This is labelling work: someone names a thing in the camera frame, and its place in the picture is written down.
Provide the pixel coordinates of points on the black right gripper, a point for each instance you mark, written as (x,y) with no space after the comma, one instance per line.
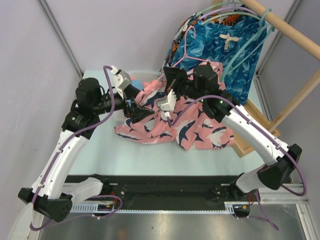
(174,76)

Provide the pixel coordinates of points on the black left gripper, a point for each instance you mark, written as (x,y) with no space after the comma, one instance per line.
(136,113)

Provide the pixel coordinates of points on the pink wire hanger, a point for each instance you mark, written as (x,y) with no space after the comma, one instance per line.
(161,82)

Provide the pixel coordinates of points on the pink shark print shorts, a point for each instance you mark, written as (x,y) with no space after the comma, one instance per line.
(190,128)

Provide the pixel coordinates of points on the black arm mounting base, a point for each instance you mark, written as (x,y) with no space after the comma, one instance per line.
(172,194)

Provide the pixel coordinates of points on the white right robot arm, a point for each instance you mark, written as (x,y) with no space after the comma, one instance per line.
(280,159)

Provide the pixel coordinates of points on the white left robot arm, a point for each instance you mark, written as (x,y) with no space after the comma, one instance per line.
(47,194)

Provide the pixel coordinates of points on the blue shark print shorts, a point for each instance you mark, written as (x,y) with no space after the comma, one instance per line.
(239,61)

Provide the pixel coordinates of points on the mint green hanger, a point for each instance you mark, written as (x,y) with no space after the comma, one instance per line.
(223,7)

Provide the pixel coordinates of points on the purple hanger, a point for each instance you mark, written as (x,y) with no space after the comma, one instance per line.
(222,16)

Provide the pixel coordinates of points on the light blue garment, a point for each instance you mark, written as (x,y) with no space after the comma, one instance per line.
(140,84)

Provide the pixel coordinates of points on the white plastic laundry basket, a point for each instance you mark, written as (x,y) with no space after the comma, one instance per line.
(147,97)

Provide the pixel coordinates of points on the wooden hanging rod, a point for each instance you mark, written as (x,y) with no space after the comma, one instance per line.
(297,37)

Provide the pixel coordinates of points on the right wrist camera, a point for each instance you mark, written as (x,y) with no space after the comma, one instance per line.
(167,103)

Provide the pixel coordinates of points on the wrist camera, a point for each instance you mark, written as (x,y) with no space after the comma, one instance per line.
(167,103)
(121,79)

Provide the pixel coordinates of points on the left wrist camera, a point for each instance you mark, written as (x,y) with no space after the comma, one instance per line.
(121,79)

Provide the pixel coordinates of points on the white drawstring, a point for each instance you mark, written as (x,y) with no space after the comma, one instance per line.
(228,39)

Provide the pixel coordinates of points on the wooden rack base frame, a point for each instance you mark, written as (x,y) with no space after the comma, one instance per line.
(249,126)

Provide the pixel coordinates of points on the aluminium corner post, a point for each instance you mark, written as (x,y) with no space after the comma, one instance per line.
(55,26)

